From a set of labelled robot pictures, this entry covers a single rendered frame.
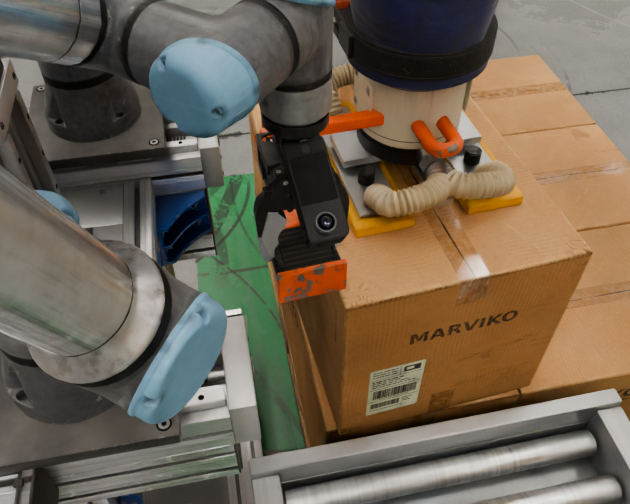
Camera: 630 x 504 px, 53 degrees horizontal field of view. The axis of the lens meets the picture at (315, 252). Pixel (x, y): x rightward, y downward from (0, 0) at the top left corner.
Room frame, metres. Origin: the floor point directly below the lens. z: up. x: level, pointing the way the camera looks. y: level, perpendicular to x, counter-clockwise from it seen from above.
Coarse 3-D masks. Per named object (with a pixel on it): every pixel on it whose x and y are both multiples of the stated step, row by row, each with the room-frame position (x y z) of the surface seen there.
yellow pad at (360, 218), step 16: (352, 112) 0.99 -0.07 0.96; (336, 160) 0.84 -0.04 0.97; (352, 176) 0.80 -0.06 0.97; (368, 176) 0.77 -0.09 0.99; (384, 176) 0.80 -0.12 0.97; (352, 192) 0.76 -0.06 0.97; (352, 208) 0.73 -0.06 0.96; (368, 208) 0.72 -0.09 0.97; (352, 224) 0.69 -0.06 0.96; (368, 224) 0.69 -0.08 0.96; (384, 224) 0.69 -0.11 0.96; (400, 224) 0.70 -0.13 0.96
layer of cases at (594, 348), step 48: (480, 96) 1.67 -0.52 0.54; (528, 96) 1.67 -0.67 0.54; (528, 144) 1.43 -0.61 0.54; (576, 144) 1.43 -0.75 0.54; (576, 192) 1.23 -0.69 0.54; (624, 192) 1.23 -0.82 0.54; (624, 240) 1.05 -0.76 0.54; (576, 288) 0.90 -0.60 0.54; (624, 288) 0.90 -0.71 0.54; (288, 336) 1.02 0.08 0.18; (576, 336) 0.77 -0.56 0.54; (624, 336) 0.77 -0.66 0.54; (576, 384) 0.66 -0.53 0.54; (624, 384) 0.68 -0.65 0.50; (336, 432) 0.56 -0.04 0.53; (384, 432) 0.58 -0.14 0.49
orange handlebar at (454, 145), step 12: (336, 0) 1.19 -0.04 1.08; (336, 120) 0.79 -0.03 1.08; (348, 120) 0.80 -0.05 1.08; (360, 120) 0.80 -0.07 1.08; (372, 120) 0.80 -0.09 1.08; (420, 120) 0.79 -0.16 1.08; (444, 120) 0.79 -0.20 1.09; (324, 132) 0.78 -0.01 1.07; (336, 132) 0.79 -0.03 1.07; (420, 132) 0.77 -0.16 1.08; (444, 132) 0.77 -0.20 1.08; (456, 132) 0.76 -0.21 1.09; (432, 144) 0.74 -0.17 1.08; (444, 144) 0.73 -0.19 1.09; (456, 144) 0.74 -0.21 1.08; (444, 156) 0.72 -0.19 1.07; (288, 216) 0.58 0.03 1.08
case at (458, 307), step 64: (384, 256) 0.64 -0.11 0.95; (448, 256) 0.64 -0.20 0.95; (512, 256) 0.64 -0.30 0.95; (576, 256) 0.64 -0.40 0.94; (320, 320) 0.67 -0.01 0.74; (384, 320) 0.56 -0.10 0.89; (448, 320) 0.59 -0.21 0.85; (512, 320) 0.62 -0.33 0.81; (384, 384) 0.56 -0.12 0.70; (448, 384) 0.60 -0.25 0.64; (512, 384) 0.63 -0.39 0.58
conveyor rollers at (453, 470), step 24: (576, 432) 0.55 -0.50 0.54; (456, 456) 0.50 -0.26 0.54; (480, 456) 0.50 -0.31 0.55; (504, 456) 0.50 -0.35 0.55; (528, 456) 0.50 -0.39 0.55; (552, 456) 0.50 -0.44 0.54; (576, 456) 0.51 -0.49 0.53; (336, 480) 0.46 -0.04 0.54; (360, 480) 0.45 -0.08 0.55; (384, 480) 0.45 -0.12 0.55; (408, 480) 0.46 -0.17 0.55; (432, 480) 0.46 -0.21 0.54; (456, 480) 0.46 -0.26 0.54; (600, 480) 0.46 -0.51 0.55
